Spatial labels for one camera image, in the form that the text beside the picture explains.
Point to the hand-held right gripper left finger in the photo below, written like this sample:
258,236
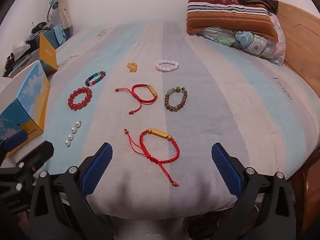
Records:
96,172

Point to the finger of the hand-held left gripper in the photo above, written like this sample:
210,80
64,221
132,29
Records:
15,139
37,153

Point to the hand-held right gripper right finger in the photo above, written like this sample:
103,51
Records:
227,172

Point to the white cardboard box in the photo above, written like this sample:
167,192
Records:
30,92

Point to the striped bed sheet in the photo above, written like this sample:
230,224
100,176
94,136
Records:
225,110

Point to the grey suitcase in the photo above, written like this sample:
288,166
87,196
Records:
22,62

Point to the teal suitcase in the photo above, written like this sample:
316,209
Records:
50,38

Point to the light blue cloth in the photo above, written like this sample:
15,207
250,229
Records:
59,33

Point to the black bag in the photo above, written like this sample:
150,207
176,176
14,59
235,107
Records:
40,27

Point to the floral pillow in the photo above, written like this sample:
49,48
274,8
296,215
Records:
250,42

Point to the blue desk lamp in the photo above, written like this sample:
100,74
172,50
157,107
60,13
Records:
53,3

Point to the beige curtain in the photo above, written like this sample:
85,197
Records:
63,5

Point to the wooden headboard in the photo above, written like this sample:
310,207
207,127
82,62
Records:
300,42

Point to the striped red orange blanket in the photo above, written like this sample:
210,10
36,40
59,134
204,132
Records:
225,17

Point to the wooden bed frame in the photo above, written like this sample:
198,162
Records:
307,192

